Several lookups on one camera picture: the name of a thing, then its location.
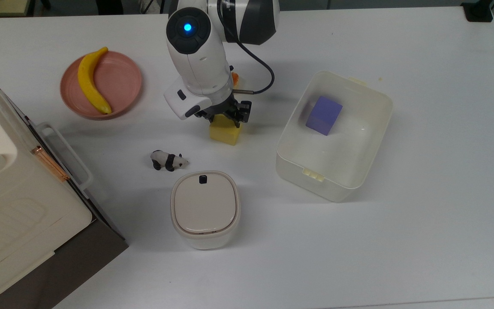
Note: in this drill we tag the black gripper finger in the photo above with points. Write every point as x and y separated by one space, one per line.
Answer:
206 115
240 112

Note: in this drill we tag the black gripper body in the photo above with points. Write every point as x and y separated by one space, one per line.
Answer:
222 107

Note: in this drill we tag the yellow foam cube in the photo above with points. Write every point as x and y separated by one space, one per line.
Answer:
225 135

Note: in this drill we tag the purple cube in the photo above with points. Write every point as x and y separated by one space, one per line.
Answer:
324 113

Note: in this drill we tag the white plastic box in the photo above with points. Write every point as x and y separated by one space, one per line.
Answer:
358 146

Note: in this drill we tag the toy bread with orange topping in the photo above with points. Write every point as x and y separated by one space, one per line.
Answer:
235 79

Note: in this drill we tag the panda figurine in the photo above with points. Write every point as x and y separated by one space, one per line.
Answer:
167 161

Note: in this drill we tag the pink plate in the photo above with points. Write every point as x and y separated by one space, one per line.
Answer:
118 81

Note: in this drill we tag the beige lidded bin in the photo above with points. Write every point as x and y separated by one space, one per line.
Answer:
204 210

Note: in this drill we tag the yellow toy banana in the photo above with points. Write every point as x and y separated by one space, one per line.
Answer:
86 81

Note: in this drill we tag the cream toy kitchen cabinet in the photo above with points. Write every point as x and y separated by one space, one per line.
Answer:
15 214

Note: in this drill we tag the black table clamp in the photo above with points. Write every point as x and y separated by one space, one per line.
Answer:
478 13

